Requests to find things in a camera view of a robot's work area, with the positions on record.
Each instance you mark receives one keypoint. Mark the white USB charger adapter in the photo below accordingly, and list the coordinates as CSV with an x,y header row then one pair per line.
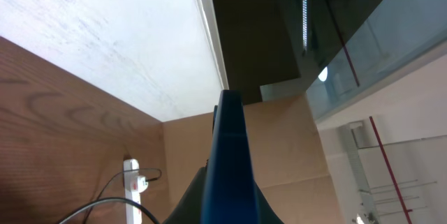
x,y
138,184

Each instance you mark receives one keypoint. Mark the blue Galaxy smartphone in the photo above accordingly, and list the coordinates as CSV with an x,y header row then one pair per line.
x,y
229,194

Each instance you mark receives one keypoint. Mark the ceiling strip light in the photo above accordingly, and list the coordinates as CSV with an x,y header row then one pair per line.
x,y
305,24

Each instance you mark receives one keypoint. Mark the white power strip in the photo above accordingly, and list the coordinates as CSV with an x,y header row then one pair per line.
x,y
131,169

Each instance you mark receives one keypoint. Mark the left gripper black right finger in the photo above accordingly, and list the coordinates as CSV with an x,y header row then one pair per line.
x,y
266,214

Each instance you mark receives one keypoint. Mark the brown cardboard panel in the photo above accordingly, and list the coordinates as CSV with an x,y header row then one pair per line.
x,y
286,153

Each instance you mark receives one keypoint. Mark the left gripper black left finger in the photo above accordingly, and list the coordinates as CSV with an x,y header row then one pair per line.
x,y
188,209

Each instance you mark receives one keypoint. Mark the red vertical pole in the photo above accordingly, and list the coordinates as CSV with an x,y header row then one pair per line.
x,y
390,171

